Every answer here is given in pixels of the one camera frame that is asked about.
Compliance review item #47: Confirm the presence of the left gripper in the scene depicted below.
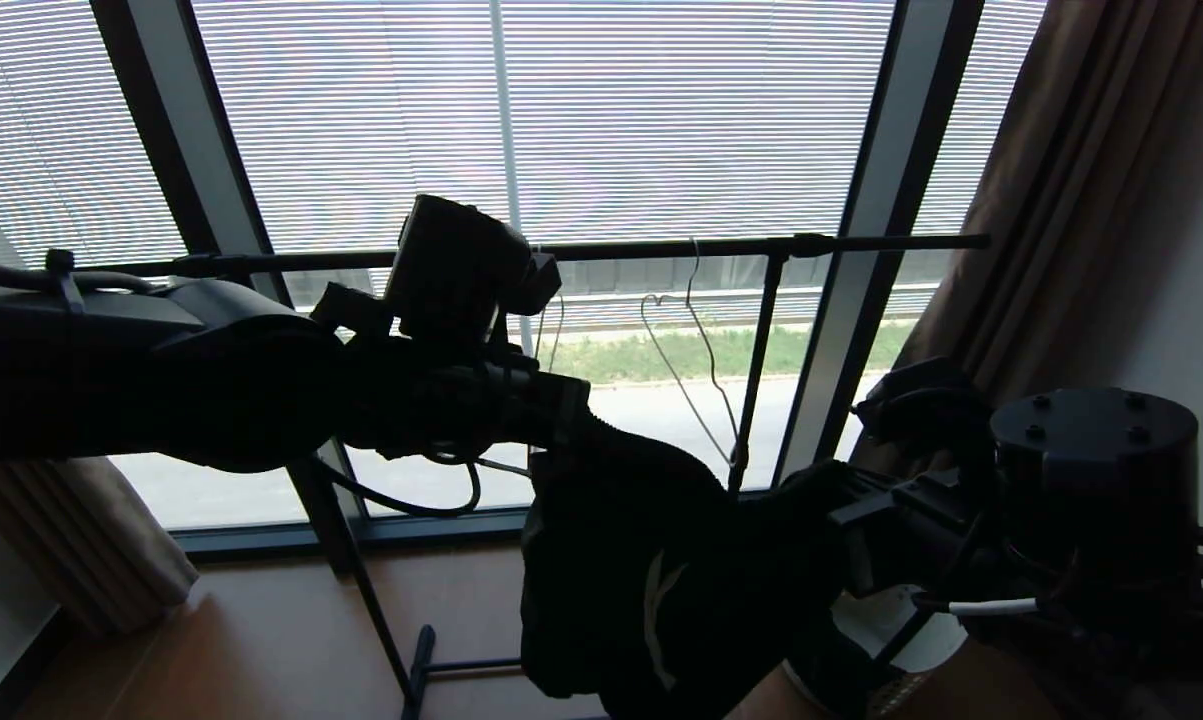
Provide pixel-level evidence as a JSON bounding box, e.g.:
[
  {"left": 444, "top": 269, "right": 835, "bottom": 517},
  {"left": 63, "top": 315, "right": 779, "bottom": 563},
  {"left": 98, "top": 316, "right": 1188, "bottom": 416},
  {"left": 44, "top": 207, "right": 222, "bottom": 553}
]
[{"left": 401, "top": 345, "right": 594, "bottom": 459}]

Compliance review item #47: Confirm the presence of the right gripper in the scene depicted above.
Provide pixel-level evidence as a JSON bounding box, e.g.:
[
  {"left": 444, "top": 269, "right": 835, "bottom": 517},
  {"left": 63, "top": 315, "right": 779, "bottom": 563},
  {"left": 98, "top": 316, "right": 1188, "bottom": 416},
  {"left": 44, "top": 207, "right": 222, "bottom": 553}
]
[{"left": 829, "top": 468, "right": 997, "bottom": 601}]

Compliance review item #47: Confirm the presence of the pink clothes hanger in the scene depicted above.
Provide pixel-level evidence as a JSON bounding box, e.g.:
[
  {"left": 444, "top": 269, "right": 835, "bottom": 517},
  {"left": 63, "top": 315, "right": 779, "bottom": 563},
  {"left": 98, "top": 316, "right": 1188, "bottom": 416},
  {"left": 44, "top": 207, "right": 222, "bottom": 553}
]
[
  {"left": 641, "top": 238, "right": 744, "bottom": 467},
  {"left": 531, "top": 245, "right": 567, "bottom": 376}
]

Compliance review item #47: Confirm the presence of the white laundry basket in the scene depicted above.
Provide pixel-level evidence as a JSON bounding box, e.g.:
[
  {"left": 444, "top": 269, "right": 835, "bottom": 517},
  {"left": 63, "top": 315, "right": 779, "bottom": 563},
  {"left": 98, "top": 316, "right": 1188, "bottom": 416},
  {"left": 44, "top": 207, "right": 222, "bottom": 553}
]
[{"left": 781, "top": 585, "right": 970, "bottom": 720}]

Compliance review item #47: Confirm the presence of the black clothes rack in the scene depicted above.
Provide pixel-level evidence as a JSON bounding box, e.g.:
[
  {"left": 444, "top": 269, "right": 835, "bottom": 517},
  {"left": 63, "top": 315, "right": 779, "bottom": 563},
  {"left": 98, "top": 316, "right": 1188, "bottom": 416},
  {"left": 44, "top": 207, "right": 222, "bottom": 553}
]
[{"left": 61, "top": 233, "right": 990, "bottom": 720}]

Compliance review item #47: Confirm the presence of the window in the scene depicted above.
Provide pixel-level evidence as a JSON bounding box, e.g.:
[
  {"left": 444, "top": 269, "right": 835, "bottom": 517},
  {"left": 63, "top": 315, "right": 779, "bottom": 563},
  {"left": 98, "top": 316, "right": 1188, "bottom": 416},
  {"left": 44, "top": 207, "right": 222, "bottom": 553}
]
[{"left": 0, "top": 0, "right": 1047, "bottom": 556}]

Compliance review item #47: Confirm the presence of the brown curtain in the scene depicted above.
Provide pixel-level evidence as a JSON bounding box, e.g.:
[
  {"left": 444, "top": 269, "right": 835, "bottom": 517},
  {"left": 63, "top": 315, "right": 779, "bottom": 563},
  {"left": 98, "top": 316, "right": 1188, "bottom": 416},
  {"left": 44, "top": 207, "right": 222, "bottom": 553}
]
[
  {"left": 0, "top": 458, "right": 200, "bottom": 636},
  {"left": 851, "top": 0, "right": 1203, "bottom": 471}
]

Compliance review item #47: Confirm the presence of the black cable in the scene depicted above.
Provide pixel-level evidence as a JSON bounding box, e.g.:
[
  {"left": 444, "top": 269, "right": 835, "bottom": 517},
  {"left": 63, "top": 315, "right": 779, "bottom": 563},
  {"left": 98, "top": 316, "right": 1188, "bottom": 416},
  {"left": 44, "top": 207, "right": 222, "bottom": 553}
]
[{"left": 316, "top": 452, "right": 483, "bottom": 519}]

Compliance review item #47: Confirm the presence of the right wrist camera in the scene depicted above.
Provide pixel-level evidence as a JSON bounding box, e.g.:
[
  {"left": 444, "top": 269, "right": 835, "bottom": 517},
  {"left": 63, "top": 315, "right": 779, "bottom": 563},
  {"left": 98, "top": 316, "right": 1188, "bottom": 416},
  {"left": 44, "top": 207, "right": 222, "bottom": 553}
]
[{"left": 851, "top": 357, "right": 994, "bottom": 471}]

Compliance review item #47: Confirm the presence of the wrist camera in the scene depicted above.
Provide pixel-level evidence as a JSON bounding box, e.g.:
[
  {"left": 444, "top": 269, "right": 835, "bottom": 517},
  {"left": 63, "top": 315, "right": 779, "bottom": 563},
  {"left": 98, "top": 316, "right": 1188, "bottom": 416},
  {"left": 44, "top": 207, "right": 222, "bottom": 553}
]
[
  {"left": 386, "top": 195, "right": 563, "bottom": 346},
  {"left": 851, "top": 357, "right": 994, "bottom": 471}
]

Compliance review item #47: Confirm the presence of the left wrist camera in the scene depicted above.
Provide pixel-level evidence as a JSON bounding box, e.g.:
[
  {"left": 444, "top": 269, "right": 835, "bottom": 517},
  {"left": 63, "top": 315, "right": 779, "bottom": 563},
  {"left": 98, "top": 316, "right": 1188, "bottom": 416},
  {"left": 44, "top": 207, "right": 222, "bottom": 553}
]
[{"left": 386, "top": 195, "right": 563, "bottom": 346}]

